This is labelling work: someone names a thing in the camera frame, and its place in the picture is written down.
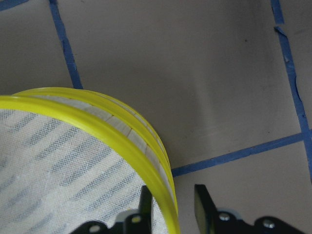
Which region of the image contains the white steamer cloth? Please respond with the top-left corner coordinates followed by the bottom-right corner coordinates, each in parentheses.
top-left (0, 108), bottom-right (163, 234)

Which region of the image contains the yellow steamer layer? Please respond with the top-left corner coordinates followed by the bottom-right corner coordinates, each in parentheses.
top-left (16, 87), bottom-right (174, 186)
top-left (0, 95), bottom-right (180, 234)

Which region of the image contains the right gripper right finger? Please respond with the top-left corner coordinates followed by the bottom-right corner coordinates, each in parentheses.
top-left (194, 184), bottom-right (217, 234)

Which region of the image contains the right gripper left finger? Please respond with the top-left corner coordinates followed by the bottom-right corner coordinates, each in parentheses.
top-left (123, 186), bottom-right (153, 234)

